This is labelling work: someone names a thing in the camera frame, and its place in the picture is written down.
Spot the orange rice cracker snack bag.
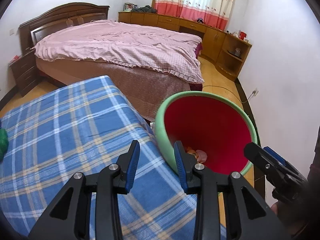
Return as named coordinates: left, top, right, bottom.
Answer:
left=186, top=147, right=199, bottom=161

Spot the green red trash bin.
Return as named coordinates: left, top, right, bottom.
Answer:
left=155, top=91, right=258, bottom=175

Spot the person's right hand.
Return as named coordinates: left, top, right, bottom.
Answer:
left=271, top=201, right=307, bottom=238

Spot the blue plaid blanket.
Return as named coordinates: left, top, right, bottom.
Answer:
left=1, top=76, right=196, bottom=239

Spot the green clover plush toy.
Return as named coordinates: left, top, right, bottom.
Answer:
left=0, top=128, right=9, bottom=162

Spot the long wooden cabinet desk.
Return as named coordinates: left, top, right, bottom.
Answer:
left=118, top=11, right=252, bottom=81

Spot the pink bed quilt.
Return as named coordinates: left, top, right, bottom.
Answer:
left=34, top=20, right=204, bottom=84

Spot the dark wooden nightstand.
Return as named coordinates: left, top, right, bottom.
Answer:
left=9, top=50, right=40, bottom=96

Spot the pink floral curtain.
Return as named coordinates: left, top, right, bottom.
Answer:
left=155, top=0, right=234, bottom=30

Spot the dark clothes pile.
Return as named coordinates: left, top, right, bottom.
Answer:
left=136, top=5, right=157, bottom=14

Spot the dark wooden headboard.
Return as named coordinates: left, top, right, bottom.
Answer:
left=18, top=2, right=110, bottom=55

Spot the white power cable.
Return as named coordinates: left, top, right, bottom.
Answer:
left=202, top=84, right=259, bottom=104

